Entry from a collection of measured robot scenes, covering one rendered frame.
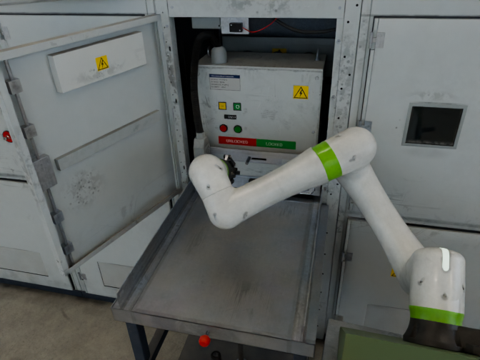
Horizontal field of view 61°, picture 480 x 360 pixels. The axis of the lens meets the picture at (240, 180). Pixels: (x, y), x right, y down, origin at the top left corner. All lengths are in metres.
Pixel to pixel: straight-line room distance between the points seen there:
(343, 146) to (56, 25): 1.16
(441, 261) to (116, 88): 1.12
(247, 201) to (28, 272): 1.81
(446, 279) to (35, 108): 1.20
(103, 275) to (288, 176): 1.49
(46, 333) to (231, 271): 1.42
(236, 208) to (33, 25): 1.10
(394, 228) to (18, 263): 2.12
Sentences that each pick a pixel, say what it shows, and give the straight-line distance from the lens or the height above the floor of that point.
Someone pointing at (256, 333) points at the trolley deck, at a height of 0.85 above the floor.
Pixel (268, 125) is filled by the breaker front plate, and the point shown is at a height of 1.16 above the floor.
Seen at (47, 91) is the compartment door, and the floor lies 1.44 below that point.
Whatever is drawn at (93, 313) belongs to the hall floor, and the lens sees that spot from 2.56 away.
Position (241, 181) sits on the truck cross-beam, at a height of 0.90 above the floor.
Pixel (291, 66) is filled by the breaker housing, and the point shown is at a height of 1.39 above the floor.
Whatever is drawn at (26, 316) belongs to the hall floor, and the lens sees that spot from 2.71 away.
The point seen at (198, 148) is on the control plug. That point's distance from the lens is 1.61.
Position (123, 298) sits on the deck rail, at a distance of 1.35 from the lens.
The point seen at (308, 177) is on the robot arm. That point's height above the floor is 1.21.
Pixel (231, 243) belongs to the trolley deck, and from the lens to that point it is 1.50.
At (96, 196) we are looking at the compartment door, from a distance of 1.52.
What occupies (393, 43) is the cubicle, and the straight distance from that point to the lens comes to 1.43.
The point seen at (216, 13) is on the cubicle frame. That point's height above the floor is 1.58.
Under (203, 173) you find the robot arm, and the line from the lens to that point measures 1.17.
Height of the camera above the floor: 1.82
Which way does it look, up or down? 31 degrees down
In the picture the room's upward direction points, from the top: 2 degrees counter-clockwise
